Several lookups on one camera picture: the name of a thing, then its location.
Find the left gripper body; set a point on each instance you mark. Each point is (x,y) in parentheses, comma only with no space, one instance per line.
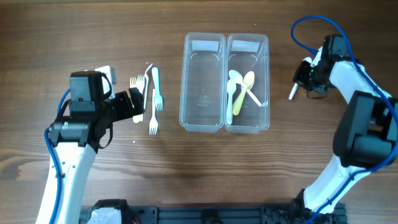
(119,107)

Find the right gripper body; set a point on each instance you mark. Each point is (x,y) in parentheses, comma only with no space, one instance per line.
(306,76)

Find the yellow plastic fork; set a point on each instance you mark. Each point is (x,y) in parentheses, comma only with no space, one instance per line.
(133,84)

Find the yellow plastic spoon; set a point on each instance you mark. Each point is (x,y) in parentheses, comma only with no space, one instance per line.
(248,79)

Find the white plastic spoon long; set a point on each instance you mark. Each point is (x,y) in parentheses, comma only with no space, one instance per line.
(238,78)

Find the white plastic spoon thick handle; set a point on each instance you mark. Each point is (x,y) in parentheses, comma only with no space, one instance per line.
(231,88)

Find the white plastic fork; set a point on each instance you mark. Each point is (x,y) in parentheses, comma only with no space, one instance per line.
(140,86)
(153,125)

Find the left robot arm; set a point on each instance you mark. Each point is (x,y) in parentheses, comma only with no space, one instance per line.
(73,140)

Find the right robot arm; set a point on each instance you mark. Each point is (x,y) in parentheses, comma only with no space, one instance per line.
(365,139)

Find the left clear plastic container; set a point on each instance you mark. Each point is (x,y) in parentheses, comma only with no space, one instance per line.
(203,79)

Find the clear plastic container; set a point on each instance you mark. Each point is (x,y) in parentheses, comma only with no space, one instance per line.
(203,79)
(250,52)

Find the right clear plastic container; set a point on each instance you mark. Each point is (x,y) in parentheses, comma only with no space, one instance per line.
(250,52)

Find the light blue plastic fork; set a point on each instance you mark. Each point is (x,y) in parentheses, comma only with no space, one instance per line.
(158,96)

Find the white fork on its side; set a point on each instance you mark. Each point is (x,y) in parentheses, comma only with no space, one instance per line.
(146,78)

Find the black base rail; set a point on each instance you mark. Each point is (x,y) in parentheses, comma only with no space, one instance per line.
(118,211)

